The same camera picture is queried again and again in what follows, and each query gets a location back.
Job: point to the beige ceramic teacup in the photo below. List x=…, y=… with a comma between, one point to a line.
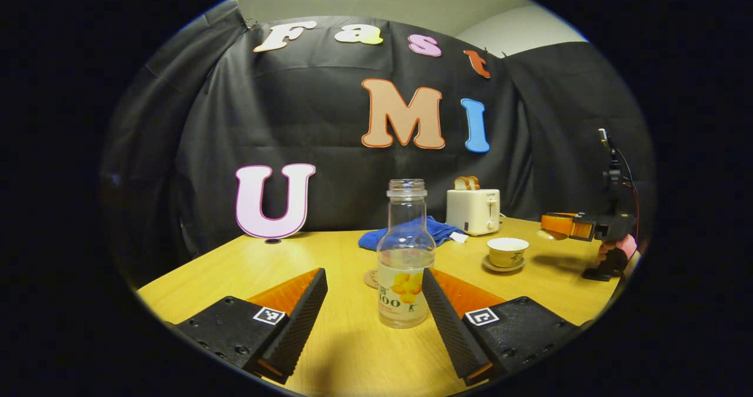
x=507, y=254

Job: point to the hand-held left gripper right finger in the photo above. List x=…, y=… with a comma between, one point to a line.
x=447, y=326

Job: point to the black backdrop cloth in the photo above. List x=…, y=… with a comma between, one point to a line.
x=329, y=120

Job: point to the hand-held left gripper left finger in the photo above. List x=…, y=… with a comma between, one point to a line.
x=303, y=314

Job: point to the clear glass water bottle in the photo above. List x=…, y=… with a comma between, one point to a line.
x=406, y=256

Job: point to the beige ceramic saucer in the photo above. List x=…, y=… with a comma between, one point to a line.
x=494, y=266

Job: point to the toast slice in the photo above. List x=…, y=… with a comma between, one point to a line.
x=460, y=183
x=474, y=182

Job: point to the white toaster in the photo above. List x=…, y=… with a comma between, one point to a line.
x=473, y=212

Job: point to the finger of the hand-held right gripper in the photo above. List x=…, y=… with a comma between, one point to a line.
x=565, y=225

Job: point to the round cork coaster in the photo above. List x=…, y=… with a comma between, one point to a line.
x=370, y=279

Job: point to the blue folded towel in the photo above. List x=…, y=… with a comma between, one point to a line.
x=376, y=239

